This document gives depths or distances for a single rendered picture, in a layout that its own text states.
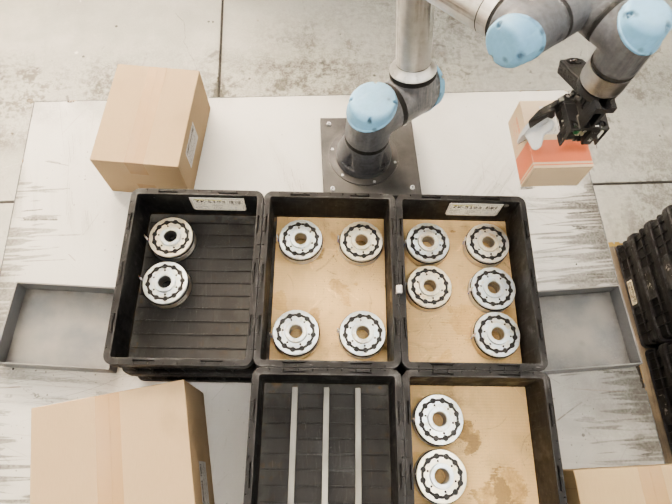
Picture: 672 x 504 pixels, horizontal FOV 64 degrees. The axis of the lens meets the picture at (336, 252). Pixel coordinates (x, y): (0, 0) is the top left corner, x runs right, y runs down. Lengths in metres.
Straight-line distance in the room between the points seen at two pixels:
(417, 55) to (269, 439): 0.91
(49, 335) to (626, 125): 2.45
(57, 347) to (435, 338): 0.90
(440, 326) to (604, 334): 0.46
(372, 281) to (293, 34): 1.78
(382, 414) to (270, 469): 0.26
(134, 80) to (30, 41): 1.54
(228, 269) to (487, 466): 0.71
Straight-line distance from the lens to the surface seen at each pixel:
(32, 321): 1.54
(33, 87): 2.91
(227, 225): 1.34
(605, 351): 1.52
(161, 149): 1.44
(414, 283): 1.25
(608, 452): 1.49
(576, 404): 1.47
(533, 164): 1.14
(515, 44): 0.87
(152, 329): 1.29
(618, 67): 0.98
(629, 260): 2.26
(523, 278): 1.28
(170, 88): 1.55
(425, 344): 1.25
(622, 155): 2.75
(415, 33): 1.31
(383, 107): 1.33
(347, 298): 1.25
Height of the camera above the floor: 2.02
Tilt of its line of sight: 68 degrees down
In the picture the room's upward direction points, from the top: 4 degrees clockwise
